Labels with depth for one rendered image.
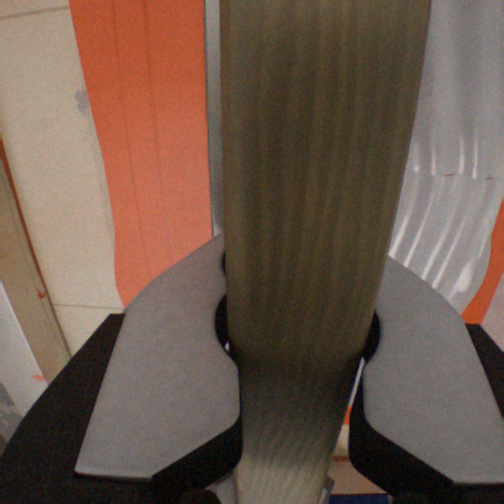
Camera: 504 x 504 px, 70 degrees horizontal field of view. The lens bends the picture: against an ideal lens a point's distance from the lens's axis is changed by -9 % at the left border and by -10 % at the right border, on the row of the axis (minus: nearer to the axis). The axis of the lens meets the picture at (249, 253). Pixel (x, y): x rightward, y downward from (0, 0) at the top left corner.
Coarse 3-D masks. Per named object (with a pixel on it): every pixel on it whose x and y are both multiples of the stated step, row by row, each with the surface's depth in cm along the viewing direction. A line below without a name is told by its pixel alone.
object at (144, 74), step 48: (96, 0) 14; (144, 0) 14; (192, 0) 14; (96, 48) 16; (144, 48) 16; (192, 48) 15; (96, 96) 17; (144, 96) 17; (192, 96) 17; (144, 144) 18; (192, 144) 18
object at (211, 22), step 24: (216, 0) 10; (216, 24) 10; (216, 48) 11; (216, 72) 11; (216, 96) 11; (216, 120) 12; (216, 144) 12; (216, 168) 13; (216, 192) 13; (216, 216) 14
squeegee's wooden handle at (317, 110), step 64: (256, 0) 5; (320, 0) 4; (384, 0) 4; (256, 64) 5; (320, 64) 5; (384, 64) 5; (256, 128) 5; (320, 128) 5; (384, 128) 5; (256, 192) 6; (320, 192) 6; (384, 192) 6; (256, 256) 7; (320, 256) 7; (384, 256) 7; (256, 320) 7; (320, 320) 7; (256, 384) 8; (320, 384) 8; (256, 448) 10; (320, 448) 10
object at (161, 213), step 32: (128, 192) 19; (160, 192) 19; (192, 192) 19; (128, 224) 20; (160, 224) 20; (192, 224) 20; (128, 256) 21; (160, 256) 21; (128, 288) 23; (480, 288) 21; (480, 320) 23
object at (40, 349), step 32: (0, 160) 18; (0, 192) 18; (0, 224) 18; (0, 256) 18; (32, 256) 21; (0, 288) 19; (32, 288) 21; (0, 320) 20; (32, 320) 21; (0, 352) 22; (32, 352) 21; (64, 352) 25; (32, 384) 23; (352, 480) 30
